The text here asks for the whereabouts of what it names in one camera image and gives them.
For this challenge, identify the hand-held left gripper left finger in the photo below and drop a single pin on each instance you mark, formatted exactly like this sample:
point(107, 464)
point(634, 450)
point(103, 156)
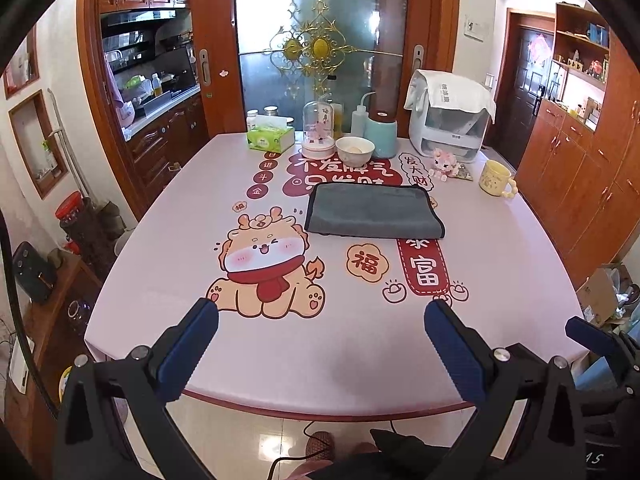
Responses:
point(189, 351)

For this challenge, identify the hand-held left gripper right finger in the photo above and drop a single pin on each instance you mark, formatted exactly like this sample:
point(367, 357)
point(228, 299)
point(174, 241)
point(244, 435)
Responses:
point(456, 356)

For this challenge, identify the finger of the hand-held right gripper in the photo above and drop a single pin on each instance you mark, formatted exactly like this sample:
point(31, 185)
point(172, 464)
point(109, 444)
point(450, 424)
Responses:
point(590, 336)

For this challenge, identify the grey towel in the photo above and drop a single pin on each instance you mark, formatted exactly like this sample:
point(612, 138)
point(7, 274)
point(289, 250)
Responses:
point(372, 211)

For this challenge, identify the cardboard box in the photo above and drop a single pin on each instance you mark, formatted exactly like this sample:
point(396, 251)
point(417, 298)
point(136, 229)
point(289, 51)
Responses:
point(600, 296)

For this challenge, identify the pink printed tablecloth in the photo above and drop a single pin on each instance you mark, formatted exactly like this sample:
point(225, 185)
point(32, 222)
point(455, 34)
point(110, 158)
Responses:
point(280, 305)

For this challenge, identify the person's dark pants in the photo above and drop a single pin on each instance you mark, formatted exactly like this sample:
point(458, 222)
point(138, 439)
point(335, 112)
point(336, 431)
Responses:
point(395, 452)

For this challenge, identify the wooden side cabinet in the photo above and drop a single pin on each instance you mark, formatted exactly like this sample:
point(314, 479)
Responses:
point(47, 355)

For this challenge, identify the brown slipper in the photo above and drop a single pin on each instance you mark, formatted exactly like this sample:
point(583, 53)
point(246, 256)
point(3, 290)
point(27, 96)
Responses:
point(320, 447)

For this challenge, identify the red lidded dark jar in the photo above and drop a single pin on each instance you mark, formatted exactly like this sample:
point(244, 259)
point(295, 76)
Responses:
point(72, 220)

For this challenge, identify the yellow mug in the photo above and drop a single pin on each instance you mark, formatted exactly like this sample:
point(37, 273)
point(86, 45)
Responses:
point(494, 178)

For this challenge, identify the small foil packet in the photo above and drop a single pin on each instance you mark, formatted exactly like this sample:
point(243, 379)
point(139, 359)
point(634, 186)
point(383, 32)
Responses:
point(464, 174)

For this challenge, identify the wooden shelf cabinet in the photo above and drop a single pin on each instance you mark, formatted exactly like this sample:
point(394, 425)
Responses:
point(585, 150)

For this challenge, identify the pink plush toy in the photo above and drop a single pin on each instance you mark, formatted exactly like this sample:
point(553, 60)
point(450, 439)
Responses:
point(444, 162)

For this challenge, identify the white countertop appliance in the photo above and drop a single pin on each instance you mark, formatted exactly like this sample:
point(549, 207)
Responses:
point(449, 130)

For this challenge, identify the green tissue box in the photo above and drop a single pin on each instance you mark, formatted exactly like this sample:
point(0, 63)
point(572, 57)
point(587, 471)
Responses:
point(270, 138)

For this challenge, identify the white bowl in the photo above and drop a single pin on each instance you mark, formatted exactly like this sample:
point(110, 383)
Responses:
point(355, 149)

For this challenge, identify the light blue canister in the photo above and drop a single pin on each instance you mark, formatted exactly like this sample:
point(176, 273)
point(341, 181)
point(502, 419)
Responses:
point(382, 136)

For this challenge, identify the white lidded jar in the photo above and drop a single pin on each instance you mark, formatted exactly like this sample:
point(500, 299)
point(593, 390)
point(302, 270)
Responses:
point(252, 120)

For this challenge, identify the glass jar with metal lid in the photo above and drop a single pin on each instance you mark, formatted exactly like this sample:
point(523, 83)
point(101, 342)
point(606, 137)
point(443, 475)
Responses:
point(270, 111)

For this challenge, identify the dark wooden entrance door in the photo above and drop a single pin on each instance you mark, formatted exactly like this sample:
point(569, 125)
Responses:
point(527, 90)

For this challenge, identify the glass dome ornament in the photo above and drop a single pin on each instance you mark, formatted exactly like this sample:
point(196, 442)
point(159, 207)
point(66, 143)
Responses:
point(318, 131)

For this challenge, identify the clear squeeze bottle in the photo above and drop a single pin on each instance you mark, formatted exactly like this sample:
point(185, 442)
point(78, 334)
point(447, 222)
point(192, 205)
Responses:
point(359, 119)

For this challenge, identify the white appliance cover cloth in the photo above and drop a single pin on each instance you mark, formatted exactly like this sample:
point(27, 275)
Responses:
point(445, 90)

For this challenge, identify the yellow liquid bottle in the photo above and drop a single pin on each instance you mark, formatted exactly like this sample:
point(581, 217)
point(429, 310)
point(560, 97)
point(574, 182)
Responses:
point(337, 112)

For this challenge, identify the wooden kitchen cabinets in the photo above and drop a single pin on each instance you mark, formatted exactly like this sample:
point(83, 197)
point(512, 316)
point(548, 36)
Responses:
point(150, 60)

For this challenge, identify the glass door with gold ornament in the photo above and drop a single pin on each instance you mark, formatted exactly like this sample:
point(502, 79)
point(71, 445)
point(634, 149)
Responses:
point(322, 45)

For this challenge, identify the white wall switch panel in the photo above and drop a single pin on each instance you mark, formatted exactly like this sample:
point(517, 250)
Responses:
point(475, 28)

